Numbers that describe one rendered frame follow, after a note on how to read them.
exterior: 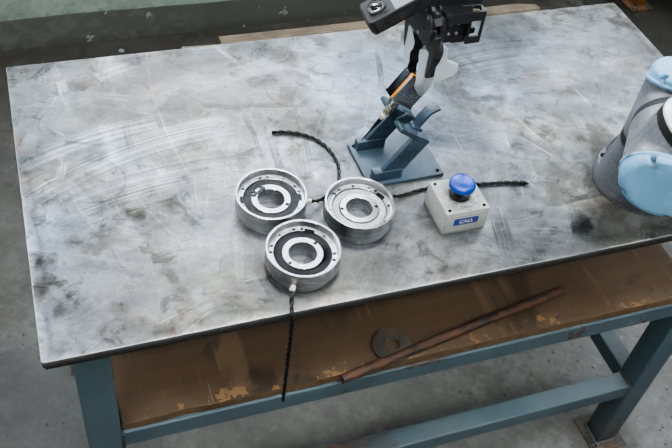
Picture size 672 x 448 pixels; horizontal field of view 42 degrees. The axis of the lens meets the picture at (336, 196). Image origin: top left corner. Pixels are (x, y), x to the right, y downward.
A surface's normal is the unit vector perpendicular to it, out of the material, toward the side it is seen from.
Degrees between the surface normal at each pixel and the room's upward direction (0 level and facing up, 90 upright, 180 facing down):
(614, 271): 0
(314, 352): 0
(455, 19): 90
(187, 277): 0
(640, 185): 97
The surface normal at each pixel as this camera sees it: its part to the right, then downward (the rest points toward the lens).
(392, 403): 0.11, -0.69
